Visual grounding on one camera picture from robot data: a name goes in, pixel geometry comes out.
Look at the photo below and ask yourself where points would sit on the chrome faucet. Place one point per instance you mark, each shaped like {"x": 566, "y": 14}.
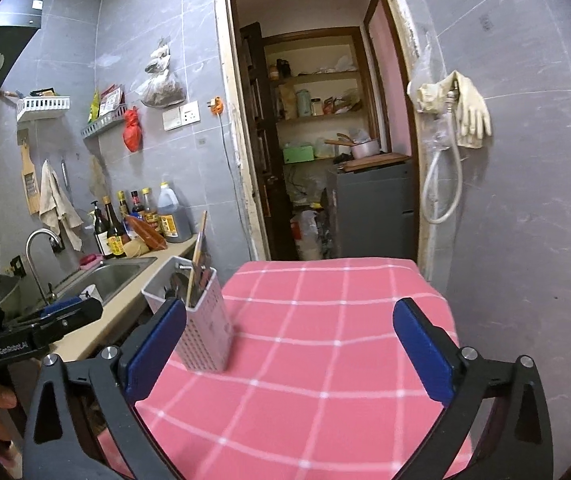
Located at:
{"x": 40, "y": 240}

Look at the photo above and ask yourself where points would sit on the dark wooden door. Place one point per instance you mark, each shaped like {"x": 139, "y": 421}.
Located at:
{"x": 265, "y": 135}

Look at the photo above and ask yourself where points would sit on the white wall switch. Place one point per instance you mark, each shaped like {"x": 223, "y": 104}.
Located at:
{"x": 171, "y": 119}

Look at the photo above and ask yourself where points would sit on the steel sink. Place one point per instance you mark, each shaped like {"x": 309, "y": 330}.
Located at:
{"x": 110, "y": 277}

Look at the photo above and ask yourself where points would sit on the hanging metal peeler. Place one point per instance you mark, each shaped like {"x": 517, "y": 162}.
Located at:
{"x": 66, "y": 175}

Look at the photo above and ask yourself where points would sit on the dark bottle with yellow label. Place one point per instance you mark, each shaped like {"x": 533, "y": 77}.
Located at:
{"x": 114, "y": 237}

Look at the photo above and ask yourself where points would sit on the wooden shelf unit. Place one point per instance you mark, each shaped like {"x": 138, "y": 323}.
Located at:
{"x": 315, "y": 77}

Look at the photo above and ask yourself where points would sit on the grey cabinet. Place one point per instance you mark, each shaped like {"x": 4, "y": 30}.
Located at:
{"x": 373, "y": 210}

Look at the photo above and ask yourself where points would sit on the white perforated utensil holder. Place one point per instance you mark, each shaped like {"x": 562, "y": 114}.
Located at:
{"x": 205, "y": 330}

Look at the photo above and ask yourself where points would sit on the clear hanging plastic bag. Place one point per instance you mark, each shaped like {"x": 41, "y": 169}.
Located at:
{"x": 423, "y": 60}

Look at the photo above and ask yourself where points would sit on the beige hanging rag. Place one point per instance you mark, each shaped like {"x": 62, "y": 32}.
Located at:
{"x": 58, "y": 205}

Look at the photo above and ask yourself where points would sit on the black pump bottle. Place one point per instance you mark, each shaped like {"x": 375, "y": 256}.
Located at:
{"x": 99, "y": 232}

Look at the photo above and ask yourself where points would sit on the small clear plastic bags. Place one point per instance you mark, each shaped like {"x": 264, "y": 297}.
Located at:
{"x": 159, "y": 57}

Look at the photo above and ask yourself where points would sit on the grey wall rack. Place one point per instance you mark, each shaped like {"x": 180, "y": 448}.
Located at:
{"x": 103, "y": 122}

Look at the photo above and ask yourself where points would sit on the white wall basket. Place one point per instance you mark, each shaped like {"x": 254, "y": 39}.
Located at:
{"x": 43, "y": 107}

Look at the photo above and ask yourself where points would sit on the small sauce bottle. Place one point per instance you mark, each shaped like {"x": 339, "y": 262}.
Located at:
{"x": 123, "y": 207}
{"x": 150, "y": 210}
{"x": 138, "y": 205}

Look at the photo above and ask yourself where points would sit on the green box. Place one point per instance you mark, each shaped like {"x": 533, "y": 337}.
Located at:
{"x": 298, "y": 155}

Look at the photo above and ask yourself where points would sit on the wooden grater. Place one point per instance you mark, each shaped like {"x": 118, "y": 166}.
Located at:
{"x": 29, "y": 185}

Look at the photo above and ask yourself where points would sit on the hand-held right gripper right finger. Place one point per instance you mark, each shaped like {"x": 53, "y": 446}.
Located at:
{"x": 423, "y": 355}

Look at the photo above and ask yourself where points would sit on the seasoning packets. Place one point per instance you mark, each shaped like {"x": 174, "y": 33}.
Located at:
{"x": 108, "y": 102}

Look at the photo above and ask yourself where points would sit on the orange plug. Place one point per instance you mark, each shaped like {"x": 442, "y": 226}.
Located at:
{"x": 216, "y": 105}

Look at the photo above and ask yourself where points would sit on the hanging brown scrubber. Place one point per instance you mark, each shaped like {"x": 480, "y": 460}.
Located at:
{"x": 99, "y": 177}

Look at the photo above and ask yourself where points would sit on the metal pot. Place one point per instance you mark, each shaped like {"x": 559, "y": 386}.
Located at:
{"x": 365, "y": 149}

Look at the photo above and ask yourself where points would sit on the worn door frame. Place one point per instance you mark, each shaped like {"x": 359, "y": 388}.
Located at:
{"x": 223, "y": 110}

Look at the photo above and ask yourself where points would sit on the beige kitchen counter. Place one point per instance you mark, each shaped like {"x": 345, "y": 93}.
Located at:
{"x": 115, "y": 320}

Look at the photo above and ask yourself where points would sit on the orange snack packet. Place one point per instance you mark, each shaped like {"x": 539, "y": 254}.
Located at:
{"x": 145, "y": 234}

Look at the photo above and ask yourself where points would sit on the pink soap dish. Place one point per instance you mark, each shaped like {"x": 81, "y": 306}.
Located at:
{"x": 90, "y": 260}

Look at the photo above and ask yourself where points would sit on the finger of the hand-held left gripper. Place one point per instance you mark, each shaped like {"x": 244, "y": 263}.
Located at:
{"x": 75, "y": 317}
{"x": 60, "y": 305}

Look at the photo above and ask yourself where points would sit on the wooden cutting board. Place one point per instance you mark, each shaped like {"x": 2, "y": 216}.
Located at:
{"x": 375, "y": 160}

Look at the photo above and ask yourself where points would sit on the clear bag of dried goods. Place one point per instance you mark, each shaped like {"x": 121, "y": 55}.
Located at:
{"x": 160, "y": 92}

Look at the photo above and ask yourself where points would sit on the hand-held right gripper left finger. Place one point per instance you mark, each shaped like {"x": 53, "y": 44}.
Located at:
{"x": 158, "y": 345}

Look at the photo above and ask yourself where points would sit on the white wall socket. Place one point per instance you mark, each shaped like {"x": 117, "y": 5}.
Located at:
{"x": 189, "y": 113}

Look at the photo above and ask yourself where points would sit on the white plastic bag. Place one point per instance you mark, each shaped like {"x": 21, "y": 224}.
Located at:
{"x": 310, "y": 232}

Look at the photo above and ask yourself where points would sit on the red plastic bag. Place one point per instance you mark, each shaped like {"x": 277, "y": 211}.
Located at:
{"x": 133, "y": 132}

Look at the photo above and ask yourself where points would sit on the large dark liquid jug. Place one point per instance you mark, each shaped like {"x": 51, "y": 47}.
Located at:
{"x": 174, "y": 217}

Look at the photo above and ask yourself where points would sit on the pink checked tablecloth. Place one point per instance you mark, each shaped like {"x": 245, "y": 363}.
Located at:
{"x": 315, "y": 360}

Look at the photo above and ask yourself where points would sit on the cream rubber gloves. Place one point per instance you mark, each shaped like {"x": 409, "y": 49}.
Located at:
{"x": 470, "y": 110}

